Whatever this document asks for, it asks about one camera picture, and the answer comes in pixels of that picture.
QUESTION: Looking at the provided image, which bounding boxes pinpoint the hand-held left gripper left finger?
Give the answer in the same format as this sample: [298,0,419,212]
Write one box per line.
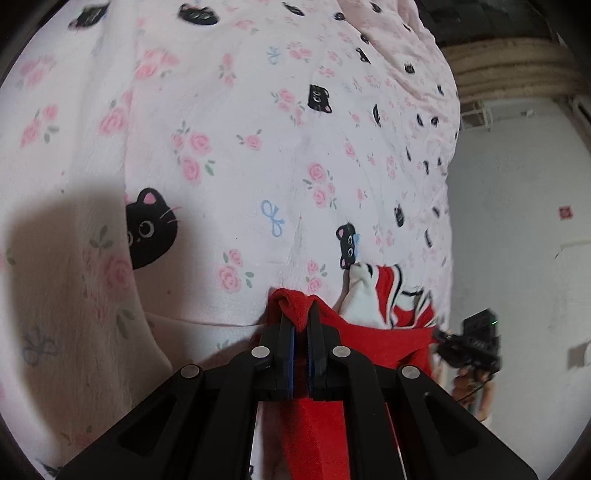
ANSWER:
[55,308,298,480]

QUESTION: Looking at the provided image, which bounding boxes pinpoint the dark glass window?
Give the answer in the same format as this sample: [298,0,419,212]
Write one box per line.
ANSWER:
[416,0,557,47]

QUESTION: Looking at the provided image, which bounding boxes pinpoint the pink cat print blanket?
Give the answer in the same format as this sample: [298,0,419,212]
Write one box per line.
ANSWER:
[0,0,462,480]

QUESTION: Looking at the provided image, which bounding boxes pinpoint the white wire shelf rack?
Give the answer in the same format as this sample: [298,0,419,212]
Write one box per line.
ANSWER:
[458,99,496,131]

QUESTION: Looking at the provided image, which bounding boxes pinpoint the person's right hand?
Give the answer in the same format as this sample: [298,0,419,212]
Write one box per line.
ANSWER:
[450,367,496,414]

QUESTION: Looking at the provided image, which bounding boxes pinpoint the beige curtain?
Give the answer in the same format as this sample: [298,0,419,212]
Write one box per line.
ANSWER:
[441,39,588,99]

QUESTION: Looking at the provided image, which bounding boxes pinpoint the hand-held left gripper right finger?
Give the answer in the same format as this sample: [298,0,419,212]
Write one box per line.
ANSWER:
[307,305,539,480]

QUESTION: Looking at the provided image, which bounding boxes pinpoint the red and white jersey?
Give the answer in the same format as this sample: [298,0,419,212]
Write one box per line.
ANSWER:
[249,263,444,480]

